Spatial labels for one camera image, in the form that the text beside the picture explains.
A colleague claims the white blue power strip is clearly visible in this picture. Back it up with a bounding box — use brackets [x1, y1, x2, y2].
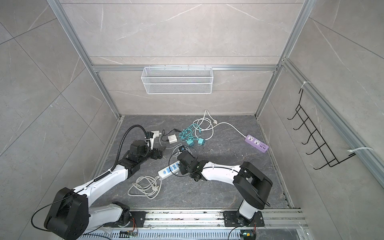
[158, 161, 180, 180]

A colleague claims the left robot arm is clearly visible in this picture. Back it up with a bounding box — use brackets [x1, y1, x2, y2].
[31, 125, 165, 240]

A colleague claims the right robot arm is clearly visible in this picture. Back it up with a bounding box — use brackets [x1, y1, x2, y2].
[177, 151, 273, 227]

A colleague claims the white charger far left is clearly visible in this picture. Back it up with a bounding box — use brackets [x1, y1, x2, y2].
[152, 131, 162, 139]

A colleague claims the white square charger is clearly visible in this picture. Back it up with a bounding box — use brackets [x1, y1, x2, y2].
[168, 135, 178, 144]

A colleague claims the purple power strip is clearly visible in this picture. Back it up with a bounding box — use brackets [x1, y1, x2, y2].
[245, 135, 269, 153]

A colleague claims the thin black cable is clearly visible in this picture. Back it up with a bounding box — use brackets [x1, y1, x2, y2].
[158, 128, 182, 142]

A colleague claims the teal cable bundle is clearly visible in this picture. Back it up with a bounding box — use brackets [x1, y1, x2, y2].
[178, 124, 202, 142]

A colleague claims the white power strip cord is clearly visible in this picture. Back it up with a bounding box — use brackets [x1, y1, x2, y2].
[127, 175, 163, 200]

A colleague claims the purple strip white cord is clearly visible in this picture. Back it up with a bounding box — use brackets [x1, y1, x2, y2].
[191, 109, 247, 140]

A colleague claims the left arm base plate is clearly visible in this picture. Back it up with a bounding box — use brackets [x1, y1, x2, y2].
[103, 211, 147, 228]

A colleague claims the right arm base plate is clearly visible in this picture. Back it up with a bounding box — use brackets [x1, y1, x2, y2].
[222, 211, 265, 227]

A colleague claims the white wire mesh basket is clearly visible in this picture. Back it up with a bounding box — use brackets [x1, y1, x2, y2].
[141, 67, 214, 95]

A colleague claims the black wire hook rack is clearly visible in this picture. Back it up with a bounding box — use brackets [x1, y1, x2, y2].
[287, 89, 356, 170]

